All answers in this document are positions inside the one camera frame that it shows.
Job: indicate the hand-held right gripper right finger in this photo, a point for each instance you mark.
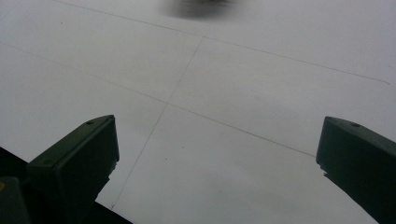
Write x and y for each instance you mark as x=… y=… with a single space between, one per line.
x=361 y=161

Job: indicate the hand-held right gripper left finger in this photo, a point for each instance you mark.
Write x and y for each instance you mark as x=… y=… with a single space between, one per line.
x=71 y=161

